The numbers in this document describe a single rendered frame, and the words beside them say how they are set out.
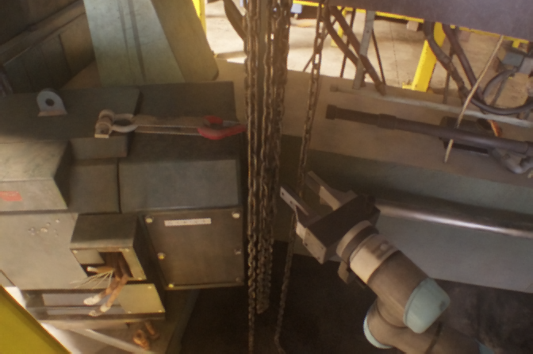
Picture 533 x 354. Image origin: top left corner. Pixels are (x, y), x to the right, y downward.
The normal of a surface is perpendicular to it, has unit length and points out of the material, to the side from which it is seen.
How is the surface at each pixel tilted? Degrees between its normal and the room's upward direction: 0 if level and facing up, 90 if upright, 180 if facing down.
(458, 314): 0
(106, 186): 45
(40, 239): 90
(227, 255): 90
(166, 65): 90
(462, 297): 0
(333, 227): 0
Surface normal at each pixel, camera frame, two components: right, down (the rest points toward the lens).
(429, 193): -0.22, 0.64
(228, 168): 0.11, -0.06
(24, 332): 0.97, 0.18
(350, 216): 0.04, -0.75
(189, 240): 0.11, 0.66
